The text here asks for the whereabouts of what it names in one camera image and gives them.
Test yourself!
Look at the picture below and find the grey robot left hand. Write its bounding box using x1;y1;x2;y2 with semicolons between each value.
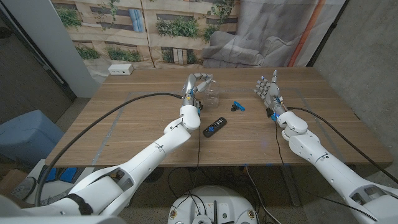
181;72;216;108

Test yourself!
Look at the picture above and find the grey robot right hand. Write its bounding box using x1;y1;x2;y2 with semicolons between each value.
252;69;287;118

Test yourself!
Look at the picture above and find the black TV remote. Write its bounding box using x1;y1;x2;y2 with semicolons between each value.
202;116;228;139

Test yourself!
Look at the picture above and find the blue clip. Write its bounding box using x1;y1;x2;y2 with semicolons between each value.
230;100;246;113

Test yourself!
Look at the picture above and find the printed fabric backdrop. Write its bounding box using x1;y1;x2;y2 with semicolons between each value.
51;0;346;85

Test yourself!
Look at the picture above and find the white power strip box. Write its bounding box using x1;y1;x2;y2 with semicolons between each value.
108;63;134;76

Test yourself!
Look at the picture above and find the black backdrop stand pole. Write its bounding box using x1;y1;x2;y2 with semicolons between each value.
306;0;351;68

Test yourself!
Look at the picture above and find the grey table leg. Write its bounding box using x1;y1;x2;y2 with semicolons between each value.
281;165;301;208

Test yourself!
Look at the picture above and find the white robot torso base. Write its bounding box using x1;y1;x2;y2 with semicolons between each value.
167;185;258;224

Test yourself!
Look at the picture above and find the blue foot pad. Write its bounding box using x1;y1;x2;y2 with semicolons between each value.
58;167;78;184
40;167;58;184

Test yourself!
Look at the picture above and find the blue grey storage bin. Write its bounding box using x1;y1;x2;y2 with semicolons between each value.
0;109;65;169

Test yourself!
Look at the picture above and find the grey sneaker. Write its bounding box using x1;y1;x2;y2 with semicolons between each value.
11;176;37;202

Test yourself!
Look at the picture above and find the dark round floor object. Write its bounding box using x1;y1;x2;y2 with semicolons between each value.
0;26;13;40

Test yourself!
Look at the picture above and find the brown cardboard box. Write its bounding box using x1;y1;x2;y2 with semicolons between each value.
0;167;29;195

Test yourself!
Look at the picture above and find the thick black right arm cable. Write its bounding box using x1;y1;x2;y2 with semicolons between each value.
286;106;398;184

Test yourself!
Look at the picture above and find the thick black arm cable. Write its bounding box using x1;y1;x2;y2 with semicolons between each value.
34;92;184;208
286;106;398;184

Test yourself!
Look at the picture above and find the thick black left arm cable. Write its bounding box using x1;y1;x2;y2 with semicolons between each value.
34;92;184;208

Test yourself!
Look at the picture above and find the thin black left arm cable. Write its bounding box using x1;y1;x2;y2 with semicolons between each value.
195;113;202;169

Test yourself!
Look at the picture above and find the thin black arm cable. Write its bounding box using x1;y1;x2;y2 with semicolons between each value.
195;113;202;169
274;120;379;222

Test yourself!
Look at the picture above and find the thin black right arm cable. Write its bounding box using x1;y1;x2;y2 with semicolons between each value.
274;120;379;222

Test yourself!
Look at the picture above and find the white floor cable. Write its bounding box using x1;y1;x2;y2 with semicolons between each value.
244;166;282;224

